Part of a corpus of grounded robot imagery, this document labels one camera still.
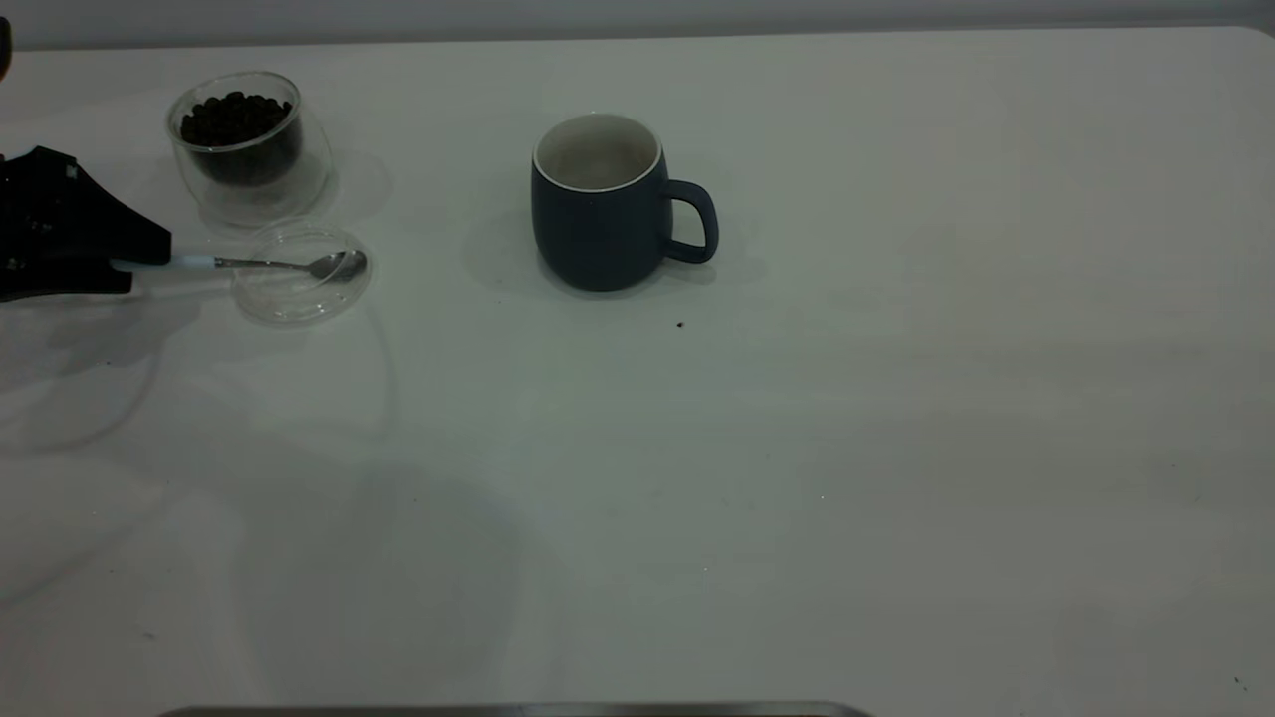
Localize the clear round plastic lid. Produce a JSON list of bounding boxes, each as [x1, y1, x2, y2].
[[232, 219, 374, 327]]

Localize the clear double-wall glass cup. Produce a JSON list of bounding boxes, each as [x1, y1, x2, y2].
[[164, 72, 335, 230]]

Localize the metal spoon with pale handle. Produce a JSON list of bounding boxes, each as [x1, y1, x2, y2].
[[112, 249, 368, 282]]

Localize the dark coffee beans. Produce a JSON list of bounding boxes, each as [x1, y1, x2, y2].
[[179, 92, 302, 186]]

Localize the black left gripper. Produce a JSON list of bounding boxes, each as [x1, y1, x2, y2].
[[0, 146, 173, 303]]

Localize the dark blue ceramic mug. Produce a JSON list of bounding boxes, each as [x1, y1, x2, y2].
[[530, 113, 720, 294]]

